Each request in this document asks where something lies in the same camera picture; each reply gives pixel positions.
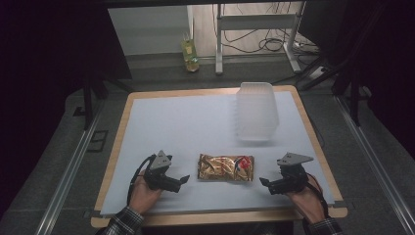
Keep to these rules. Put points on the translucent plastic container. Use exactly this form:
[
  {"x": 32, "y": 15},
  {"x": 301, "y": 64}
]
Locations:
[{"x": 256, "y": 112}]

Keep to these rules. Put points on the black stand legs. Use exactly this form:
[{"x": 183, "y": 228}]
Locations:
[
  {"x": 354, "y": 98},
  {"x": 89, "y": 94}
]

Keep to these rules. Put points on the white table mat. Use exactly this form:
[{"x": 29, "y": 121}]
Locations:
[{"x": 195, "y": 137}]

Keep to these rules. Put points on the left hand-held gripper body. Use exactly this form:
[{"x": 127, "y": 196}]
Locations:
[{"x": 159, "y": 178}]

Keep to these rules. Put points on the metal floor rail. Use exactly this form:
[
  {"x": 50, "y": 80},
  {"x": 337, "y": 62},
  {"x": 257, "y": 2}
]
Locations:
[
  {"x": 375, "y": 163},
  {"x": 70, "y": 173}
]

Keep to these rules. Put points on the white metal desk frame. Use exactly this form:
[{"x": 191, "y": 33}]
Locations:
[{"x": 253, "y": 22}]

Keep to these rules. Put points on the person's left hand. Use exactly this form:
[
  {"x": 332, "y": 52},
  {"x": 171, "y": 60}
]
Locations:
[{"x": 143, "y": 197}]

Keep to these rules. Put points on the black floor bracket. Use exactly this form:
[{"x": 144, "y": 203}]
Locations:
[{"x": 98, "y": 141}]

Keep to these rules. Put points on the gold foil snack packet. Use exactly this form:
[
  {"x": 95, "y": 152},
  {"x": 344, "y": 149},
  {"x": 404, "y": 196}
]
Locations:
[{"x": 225, "y": 167}]

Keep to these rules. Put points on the white power strip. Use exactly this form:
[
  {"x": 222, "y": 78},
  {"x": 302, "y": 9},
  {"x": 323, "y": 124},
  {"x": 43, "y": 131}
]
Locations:
[{"x": 317, "y": 73}]

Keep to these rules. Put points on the yellow drink bottle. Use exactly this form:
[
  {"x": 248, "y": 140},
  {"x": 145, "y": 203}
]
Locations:
[{"x": 190, "y": 52}]

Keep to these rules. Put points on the person's right hand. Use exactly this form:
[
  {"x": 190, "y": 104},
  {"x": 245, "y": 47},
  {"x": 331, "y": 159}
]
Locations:
[{"x": 308, "y": 204}]

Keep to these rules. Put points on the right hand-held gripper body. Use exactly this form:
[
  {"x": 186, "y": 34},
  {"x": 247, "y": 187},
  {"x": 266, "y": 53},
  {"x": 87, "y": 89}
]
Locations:
[{"x": 291, "y": 178}]

